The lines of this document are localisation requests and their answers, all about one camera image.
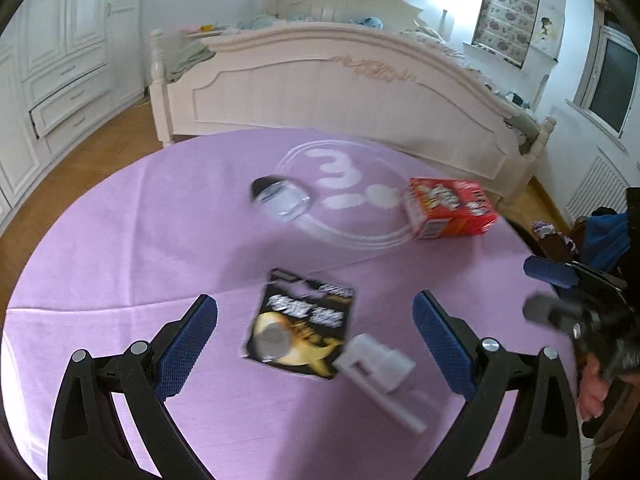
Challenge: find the clear plastic cup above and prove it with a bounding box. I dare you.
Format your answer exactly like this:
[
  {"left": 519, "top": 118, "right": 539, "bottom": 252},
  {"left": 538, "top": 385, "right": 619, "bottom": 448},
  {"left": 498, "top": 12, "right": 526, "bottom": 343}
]
[{"left": 250, "top": 174, "right": 311, "bottom": 222}]

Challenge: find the white radiator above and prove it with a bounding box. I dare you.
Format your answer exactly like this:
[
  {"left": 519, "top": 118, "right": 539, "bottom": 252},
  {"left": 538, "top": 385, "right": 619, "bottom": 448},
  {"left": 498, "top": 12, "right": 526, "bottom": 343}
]
[{"left": 565, "top": 155, "right": 629, "bottom": 221}]

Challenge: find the patterned window blind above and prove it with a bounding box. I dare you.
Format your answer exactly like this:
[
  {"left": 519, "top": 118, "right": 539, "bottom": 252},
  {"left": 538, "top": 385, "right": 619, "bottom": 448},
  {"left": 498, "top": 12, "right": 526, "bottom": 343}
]
[{"left": 472, "top": 0, "right": 540, "bottom": 68}]

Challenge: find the dark window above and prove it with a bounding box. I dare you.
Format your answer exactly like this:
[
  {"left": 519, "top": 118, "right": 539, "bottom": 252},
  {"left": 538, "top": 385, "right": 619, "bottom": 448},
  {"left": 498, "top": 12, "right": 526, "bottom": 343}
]
[{"left": 573, "top": 0, "right": 639, "bottom": 140}]

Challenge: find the blue towel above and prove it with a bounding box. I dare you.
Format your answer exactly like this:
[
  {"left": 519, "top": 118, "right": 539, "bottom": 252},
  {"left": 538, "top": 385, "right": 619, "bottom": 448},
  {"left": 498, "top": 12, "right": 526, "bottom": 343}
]
[{"left": 582, "top": 212, "right": 629, "bottom": 271}]

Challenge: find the red milk carton box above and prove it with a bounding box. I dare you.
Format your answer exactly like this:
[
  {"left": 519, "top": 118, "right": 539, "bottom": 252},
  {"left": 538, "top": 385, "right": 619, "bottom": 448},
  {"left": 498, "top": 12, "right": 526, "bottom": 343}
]
[{"left": 402, "top": 178, "right": 499, "bottom": 240}]

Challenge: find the person's right hand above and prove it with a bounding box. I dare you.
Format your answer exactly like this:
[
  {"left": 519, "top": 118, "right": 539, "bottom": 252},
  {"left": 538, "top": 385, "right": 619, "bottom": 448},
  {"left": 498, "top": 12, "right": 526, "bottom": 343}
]
[{"left": 577, "top": 353, "right": 610, "bottom": 422}]

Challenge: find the white plastic piece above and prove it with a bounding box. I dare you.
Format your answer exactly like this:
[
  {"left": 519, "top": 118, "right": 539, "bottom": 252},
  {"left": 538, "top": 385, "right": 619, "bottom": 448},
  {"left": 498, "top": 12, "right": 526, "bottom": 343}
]
[{"left": 333, "top": 333, "right": 426, "bottom": 436}]

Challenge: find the floral bed quilt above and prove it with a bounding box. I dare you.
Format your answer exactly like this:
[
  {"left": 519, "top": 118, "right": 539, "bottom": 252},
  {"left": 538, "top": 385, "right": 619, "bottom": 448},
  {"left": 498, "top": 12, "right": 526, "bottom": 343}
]
[{"left": 398, "top": 26, "right": 497, "bottom": 91}]

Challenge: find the white bed frame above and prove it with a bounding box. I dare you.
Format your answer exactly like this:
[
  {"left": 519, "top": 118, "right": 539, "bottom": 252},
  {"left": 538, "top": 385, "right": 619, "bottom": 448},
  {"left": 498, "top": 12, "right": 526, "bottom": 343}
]
[{"left": 150, "top": 15, "right": 556, "bottom": 206}]

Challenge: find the black gold snack packet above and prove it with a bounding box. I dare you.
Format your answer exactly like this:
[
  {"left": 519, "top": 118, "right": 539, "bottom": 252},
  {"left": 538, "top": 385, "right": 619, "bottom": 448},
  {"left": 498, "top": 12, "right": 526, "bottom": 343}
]
[{"left": 242, "top": 268, "right": 356, "bottom": 380}]

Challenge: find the purple tablecloth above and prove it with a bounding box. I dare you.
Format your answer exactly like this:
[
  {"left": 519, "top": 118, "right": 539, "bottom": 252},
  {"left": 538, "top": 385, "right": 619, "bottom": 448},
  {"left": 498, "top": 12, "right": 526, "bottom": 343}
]
[{"left": 2, "top": 130, "right": 576, "bottom": 479}]

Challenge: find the white wardrobe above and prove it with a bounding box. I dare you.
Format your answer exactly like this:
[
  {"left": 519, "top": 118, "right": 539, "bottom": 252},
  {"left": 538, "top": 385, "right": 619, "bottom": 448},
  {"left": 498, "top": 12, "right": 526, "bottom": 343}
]
[{"left": 1, "top": 0, "right": 144, "bottom": 224}]

